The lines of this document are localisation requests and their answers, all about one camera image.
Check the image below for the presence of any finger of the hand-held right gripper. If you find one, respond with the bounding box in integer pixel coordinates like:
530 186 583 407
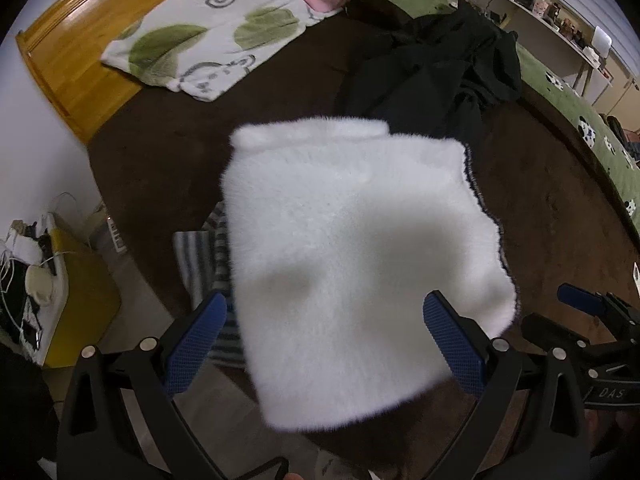
557 282 640 328
521 314 608 361

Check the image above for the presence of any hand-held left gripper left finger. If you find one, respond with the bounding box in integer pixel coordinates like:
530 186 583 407
56 291 291 480

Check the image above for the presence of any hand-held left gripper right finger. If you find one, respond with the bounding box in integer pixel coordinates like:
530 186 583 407
422 290 591 480

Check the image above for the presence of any white fuzzy cardigan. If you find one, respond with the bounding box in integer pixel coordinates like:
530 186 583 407
220 116 518 433

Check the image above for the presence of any striped folded garment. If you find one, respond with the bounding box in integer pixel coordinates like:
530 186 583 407
172 200 246 368

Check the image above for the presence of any yellow bedside cabinet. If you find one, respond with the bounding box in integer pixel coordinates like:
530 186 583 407
0 212 122 368

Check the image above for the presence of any green cow-print blanket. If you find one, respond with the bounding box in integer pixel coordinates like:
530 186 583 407
332 0 640 241

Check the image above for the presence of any brown bed sheet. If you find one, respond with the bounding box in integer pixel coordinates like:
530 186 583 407
87 7 640 466

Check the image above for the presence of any black garment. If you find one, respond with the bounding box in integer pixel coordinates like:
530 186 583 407
332 0 523 161

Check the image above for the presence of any white desk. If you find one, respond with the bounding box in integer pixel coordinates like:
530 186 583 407
480 0 616 101

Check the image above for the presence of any wooden headboard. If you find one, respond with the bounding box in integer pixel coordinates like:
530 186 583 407
15 0 371 143

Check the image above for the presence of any bear-print pillow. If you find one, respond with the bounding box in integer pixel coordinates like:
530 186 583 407
100 0 341 103

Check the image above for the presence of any white cable bundle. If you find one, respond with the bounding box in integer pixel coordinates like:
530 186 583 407
0 192 76 341

